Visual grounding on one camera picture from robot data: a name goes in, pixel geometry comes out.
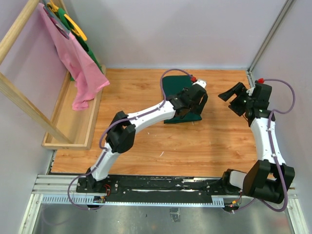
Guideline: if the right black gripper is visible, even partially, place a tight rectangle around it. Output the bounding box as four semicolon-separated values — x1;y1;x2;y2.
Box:
218;82;254;117

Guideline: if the dark green surgical cloth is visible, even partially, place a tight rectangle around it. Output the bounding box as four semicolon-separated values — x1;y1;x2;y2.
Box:
162;75;202;124

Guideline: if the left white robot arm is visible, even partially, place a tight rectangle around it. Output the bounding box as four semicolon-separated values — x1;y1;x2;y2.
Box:
86;80;208;193

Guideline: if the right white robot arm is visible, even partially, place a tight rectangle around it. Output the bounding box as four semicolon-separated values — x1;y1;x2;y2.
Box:
219;80;295;204

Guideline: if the pink shirt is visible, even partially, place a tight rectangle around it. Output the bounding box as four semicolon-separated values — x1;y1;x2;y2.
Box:
38;3;110;111

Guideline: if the wooden clothes rack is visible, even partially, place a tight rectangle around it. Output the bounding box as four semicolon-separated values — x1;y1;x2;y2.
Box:
0;10;100;153

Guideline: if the yellow hanger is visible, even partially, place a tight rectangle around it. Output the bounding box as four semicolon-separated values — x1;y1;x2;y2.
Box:
47;0;87;42

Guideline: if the green garment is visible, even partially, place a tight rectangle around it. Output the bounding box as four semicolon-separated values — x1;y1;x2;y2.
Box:
58;8;103;73

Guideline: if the grey hanger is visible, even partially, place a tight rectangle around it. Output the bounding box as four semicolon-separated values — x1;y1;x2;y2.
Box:
42;0;70;39

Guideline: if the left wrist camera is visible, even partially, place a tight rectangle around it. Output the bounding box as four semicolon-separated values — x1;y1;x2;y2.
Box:
193;79;207;89

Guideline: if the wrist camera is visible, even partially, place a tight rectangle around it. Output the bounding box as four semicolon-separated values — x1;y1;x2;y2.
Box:
193;79;207;89
252;83;272;109

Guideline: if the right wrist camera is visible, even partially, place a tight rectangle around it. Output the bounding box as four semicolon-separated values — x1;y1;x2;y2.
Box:
252;83;272;109

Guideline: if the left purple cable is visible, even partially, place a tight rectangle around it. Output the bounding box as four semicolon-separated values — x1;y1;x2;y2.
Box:
67;68;195;211

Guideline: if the grey slotted cable duct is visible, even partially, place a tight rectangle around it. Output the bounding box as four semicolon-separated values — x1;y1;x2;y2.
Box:
41;195;225;208

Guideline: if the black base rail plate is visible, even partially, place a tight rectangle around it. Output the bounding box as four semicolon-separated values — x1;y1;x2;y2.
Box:
76;175;241;201

